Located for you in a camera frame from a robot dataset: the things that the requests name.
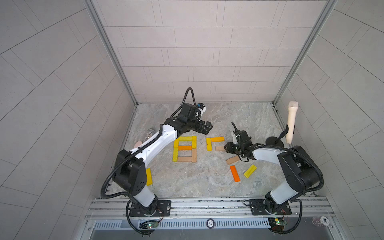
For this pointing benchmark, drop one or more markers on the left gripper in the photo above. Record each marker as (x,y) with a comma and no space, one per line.
(205,130)

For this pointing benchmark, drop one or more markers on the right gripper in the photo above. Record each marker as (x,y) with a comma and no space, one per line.
(229,147)

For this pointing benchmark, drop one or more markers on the amber orange block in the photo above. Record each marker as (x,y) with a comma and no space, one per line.
(217,139)

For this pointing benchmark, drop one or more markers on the lime yellow block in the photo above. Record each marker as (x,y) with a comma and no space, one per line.
(175,155)
(250,171)
(185,139)

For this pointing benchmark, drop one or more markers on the red orange block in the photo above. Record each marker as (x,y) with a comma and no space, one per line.
(235,174)

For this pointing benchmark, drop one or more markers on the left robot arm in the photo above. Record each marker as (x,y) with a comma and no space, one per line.
(129,176)

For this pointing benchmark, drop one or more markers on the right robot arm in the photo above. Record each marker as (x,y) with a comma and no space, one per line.
(301,173)

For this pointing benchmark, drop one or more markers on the glitter silver microphone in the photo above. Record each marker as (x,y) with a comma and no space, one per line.
(150,133)

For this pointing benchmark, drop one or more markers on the right circuit board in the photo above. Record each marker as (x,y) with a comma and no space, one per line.
(277,224)

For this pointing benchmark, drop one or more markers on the circuit board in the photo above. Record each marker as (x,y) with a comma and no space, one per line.
(151,224)
(277,224)

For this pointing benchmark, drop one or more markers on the left circuit board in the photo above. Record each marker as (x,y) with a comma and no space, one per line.
(151,224)

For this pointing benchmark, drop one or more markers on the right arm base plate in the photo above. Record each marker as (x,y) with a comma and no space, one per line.
(258,207)

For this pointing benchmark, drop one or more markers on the round sticker on rail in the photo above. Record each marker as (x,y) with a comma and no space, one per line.
(210,223)

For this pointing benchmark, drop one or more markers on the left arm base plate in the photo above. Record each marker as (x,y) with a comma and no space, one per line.
(159,208)

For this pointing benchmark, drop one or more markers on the aluminium rail frame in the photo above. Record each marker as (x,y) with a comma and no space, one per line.
(193,213)

